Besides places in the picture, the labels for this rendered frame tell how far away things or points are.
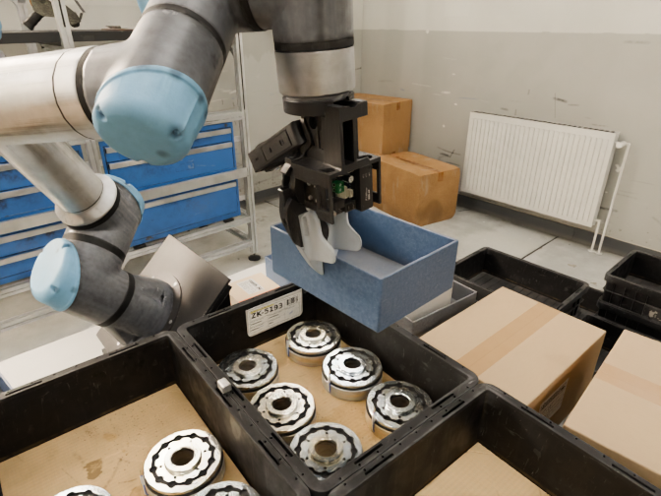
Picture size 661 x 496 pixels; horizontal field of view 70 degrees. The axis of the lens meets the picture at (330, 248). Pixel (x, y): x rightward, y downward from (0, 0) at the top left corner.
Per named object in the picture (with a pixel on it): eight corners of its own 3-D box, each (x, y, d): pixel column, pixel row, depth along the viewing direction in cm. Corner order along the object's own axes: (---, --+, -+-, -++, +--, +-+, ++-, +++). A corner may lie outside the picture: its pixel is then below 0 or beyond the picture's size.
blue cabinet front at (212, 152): (121, 249, 244) (97, 141, 219) (239, 214, 287) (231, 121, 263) (123, 250, 242) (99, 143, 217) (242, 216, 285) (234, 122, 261)
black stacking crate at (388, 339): (184, 383, 83) (174, 330, 78) (316, 322, 100) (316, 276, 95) (320, 564, 56) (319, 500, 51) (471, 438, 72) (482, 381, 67)
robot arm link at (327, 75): (259, 50, 45) (324, 40, 49) (265, 99, 47) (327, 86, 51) (307, 54, 39) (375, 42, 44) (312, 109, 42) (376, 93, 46)
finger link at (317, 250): (329, 298, 52) (324, 223, 48) (296, 279, 56) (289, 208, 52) (348, 287, 54) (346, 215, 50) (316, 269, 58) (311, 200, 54)
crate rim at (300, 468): (175, 339, 79) (172, 327, 78) (316, 282, 96) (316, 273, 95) (318, 513, 51) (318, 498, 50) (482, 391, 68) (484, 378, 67)
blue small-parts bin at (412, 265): (271, 271, 66) (269, 225, 63) (346, 240, 75) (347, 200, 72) (378, 333, 53) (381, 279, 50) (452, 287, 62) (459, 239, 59)
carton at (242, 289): (223, 310, 124) (220, 285, 121) (263, 295, 131) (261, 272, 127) (253, 340, 113) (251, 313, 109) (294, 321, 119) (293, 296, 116)
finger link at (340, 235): (351, 285, 54) (346, 215, 50) (319, 267, 58) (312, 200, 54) (371, 275, 56) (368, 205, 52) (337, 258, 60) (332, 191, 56)
